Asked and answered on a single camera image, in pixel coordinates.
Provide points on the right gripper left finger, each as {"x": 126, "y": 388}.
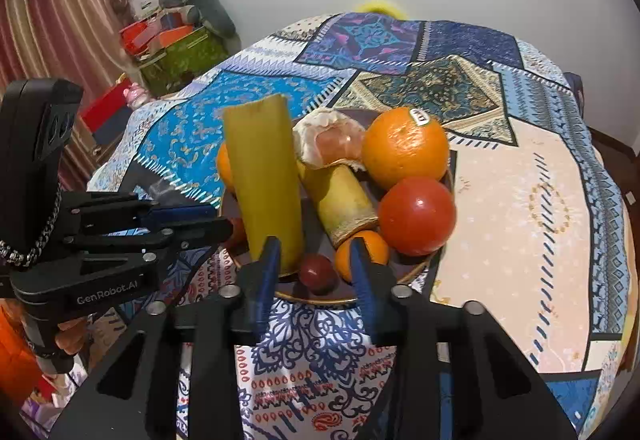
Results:
{"x": 133, "y": 392}

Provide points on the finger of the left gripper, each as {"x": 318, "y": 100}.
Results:
{"x": 194, "y": 233}
{"x": 172, "y": 215}

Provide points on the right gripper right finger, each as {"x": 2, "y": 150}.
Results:
{"x": 495, "y": 392}

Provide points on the dark red grape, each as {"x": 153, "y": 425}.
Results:
{"x": 316, "y": 273}
{"x": 237, "y": 243}

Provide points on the red tomato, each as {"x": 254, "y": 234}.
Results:
{"x": 417, "y": 216}

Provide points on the large orange with sticker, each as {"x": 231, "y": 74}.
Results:
{"x": 404, "y": 142}

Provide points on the orange sleeve forearm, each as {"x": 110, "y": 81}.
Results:
{"x": 20, "y": 373}

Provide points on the person's left hand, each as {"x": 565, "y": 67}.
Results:
{"x": 72, "y": 335}

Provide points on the pink toy figure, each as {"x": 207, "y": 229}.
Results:
{"x": 135, "y": 96}

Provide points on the green storage box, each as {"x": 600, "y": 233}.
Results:
{"x": 175, "y": 66}

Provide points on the patchwork patterned bedspread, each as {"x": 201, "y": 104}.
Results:
{"x": 452, "y": 246}

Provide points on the dark purple plate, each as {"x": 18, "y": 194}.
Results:
{"x": 405, "y": 268}

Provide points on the grey plush toy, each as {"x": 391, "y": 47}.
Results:
{"x": 212, "y": 12}

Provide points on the striped red curtain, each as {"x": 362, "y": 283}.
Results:
{"x": 77, "y": 40}

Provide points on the purple backpack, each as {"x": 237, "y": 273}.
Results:
{"x": 577, "y": 88}

